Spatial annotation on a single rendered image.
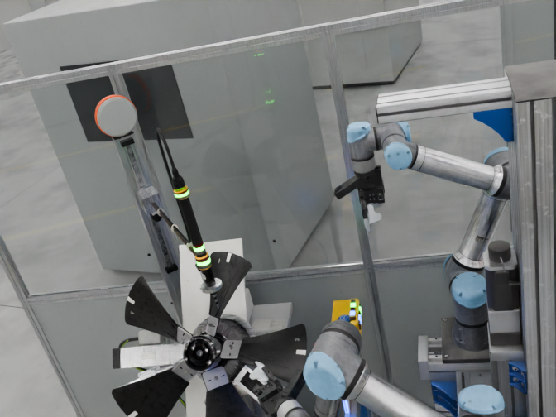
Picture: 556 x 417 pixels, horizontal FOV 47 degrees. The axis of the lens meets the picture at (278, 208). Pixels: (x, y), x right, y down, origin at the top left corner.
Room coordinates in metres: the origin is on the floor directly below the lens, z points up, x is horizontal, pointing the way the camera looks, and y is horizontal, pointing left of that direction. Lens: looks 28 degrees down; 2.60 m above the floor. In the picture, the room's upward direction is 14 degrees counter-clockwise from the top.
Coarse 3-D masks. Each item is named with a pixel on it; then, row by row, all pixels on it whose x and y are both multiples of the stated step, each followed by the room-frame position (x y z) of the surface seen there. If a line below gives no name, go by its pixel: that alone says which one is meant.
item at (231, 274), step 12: (216, 252) 2.01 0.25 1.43; (228, 252) 1.96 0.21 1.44; (216, 264) 1.98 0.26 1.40; (228, 264) 1.93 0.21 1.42; (240, 264) 1.89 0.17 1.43; (216, 276) 1.95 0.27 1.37; (228, 276) 1.89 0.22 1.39; (240, 276) 1.85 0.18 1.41; (228, 288) 1.86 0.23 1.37; (228, 300) 1.82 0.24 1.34; (216, 312) 1.83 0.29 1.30
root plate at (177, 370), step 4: (184, 360) 1.77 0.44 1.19; (180, 364) 1.76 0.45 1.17; (184, 364) 1.77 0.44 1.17; (176, 368) 1.76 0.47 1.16; (180, 368) 1.76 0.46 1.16; (184, 368) 1.77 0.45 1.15; (188, 368) 1.77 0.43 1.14; (176, 372) 1.76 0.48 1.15; (180, 372) 1.76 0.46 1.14; (184, 372) 1.77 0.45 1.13; (188, 372) 1.77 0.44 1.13; (192, 372) 1.77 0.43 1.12; (196, 372) 1.78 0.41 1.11; (180, 376) 1.76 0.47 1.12; (184, 376) 1.77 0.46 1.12; (188, 376) 1.77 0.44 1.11; (192, 376) 1.77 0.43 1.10; (188, 380) 1.77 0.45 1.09
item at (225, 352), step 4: (228, 340) 1.81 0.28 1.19; (232, 340) 1.80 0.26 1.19; (236, 340) 1.80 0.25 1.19; (240, 340) 1.80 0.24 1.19; (224, 344) 1.79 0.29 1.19; (228, 344) 1.79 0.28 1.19; (232, 344) 1.78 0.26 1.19; (236, 344) 1.78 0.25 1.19; (240, 344) 1.78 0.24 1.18; (224, 348) 1.77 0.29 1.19; (228, 348) 1.77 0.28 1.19; (232, 348) 1.76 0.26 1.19; (236, 348) 1.76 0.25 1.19; (224, 352) 1.75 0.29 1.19; (228, 352) 1.75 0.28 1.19; (232, 352) 1.74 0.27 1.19; (236, 352) 1.74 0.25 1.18; (220, 356) 1.74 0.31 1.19; (224, 356) 1.73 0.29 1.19; (228, 356) 1.73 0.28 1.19; (232, 356) 1.73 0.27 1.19; (236, 356) 1.72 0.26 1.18
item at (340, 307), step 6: (336, 300) 2.04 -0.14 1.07; (342, 300) 2.03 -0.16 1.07; (348, 300) 2.02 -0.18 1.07; (336, 306) 2.01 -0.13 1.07; (342, 306) 2.00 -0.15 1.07; (348, 306) 1.99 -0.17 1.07; (336, 312) 1.97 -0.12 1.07; (342, 312) 1.96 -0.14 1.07; (348, 312) 1.95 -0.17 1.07; (336, 318) 1.94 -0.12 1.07; (354, 324) 1.88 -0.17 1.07; (360, 330) 1.91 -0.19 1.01
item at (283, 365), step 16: (256, 336) 1.80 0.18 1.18; (272, 336) 1.78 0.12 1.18; (288, 336) 1.76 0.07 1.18; (304, 336) 1.74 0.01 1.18; (240, 352) 1.73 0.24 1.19; (256, 352) 1.72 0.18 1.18; (272, 352) 1.70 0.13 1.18; (288, 352) 1.70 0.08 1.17; (272, 368) 1.65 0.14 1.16; (288, 368) 1.64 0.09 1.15
